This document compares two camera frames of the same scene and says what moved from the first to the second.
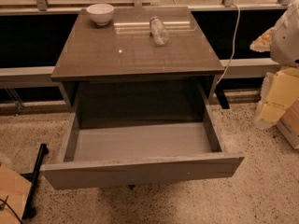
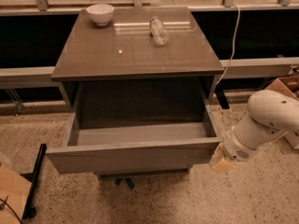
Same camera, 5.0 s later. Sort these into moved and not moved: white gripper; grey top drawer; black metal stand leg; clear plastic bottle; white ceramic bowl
Moved: grey top drawer; white gripper
Not moved: white ceramic bowl; black metal stand leg; clear plastic bottle
